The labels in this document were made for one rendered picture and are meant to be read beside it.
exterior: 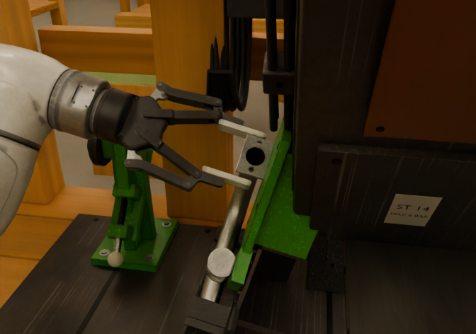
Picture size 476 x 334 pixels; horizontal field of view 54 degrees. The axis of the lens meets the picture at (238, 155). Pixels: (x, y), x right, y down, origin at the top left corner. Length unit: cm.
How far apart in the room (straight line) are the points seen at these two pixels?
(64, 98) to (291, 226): 34
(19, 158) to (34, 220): 48
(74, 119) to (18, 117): 7
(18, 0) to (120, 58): 23
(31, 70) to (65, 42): 42
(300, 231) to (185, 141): 45
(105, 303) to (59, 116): 35
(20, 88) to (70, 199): 56
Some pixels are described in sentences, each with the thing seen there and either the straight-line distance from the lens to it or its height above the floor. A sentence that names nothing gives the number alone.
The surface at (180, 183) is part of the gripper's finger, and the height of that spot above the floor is 117.
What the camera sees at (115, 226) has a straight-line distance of 87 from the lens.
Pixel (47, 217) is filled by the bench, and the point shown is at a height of 88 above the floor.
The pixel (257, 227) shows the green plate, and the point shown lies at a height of 115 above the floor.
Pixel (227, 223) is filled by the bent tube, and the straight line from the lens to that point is 74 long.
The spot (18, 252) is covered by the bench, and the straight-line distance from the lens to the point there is 107.
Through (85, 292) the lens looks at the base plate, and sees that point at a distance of 90.
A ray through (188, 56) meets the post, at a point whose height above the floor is 125.
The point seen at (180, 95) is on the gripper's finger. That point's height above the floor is 127.
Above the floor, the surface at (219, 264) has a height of 109.
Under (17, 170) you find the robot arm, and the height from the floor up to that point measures 119.
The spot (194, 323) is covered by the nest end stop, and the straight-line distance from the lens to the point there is 71.
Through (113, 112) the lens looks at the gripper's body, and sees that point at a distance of 65.
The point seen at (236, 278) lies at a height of 109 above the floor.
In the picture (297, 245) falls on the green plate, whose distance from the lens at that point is 61.
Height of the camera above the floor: 149
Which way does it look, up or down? 27 degrees down
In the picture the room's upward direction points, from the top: straight up
